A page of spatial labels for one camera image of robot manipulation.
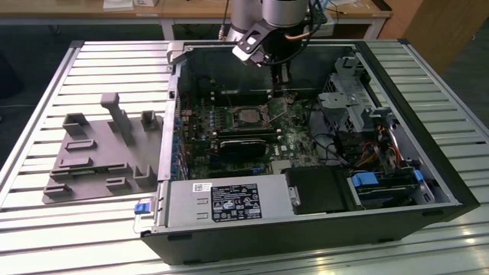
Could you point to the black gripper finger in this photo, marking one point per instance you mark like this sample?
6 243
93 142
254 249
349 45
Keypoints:
280 78

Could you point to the silver CPU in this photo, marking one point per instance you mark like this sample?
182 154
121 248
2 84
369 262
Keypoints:
249 116

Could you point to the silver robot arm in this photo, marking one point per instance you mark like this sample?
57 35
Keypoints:
282 11

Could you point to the CPU socket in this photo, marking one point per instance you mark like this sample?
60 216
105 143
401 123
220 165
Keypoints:
232 114

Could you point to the metal drive cage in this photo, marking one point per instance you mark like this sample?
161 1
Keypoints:
340 109

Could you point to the green motherboard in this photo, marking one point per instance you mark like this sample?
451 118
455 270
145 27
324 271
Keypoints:
293 140

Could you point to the black graphics card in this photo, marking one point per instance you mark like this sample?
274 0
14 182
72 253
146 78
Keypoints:
244 149

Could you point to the small silver heat sink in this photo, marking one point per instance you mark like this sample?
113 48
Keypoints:
280 166

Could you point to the wooden desk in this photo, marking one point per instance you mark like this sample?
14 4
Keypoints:
172 13

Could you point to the white box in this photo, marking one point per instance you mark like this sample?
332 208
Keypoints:
145 3
118 5

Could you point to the black drive bay box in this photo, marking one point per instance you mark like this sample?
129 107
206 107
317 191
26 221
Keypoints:
321 189

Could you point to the blue disk carrier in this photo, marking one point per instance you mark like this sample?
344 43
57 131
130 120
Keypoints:
364 179

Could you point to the white barcode sticker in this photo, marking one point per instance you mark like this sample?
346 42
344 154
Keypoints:
200 186

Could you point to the wooden cabinet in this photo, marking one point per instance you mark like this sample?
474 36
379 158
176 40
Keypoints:
446 28

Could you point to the black rating label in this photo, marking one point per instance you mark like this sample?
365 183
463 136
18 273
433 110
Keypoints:
234 203

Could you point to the grey power supply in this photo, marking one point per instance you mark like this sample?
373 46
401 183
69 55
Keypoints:
182 206

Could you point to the grey parts rack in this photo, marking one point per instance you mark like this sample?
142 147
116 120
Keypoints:
98 143

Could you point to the black PC case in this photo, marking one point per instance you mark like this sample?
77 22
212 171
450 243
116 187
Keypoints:
266 243

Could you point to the blue case latch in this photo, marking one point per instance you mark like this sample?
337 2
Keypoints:
141 208

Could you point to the green RAM stick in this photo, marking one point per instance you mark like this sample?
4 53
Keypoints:
90 171

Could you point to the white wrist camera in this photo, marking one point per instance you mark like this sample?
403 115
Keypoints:
248 43

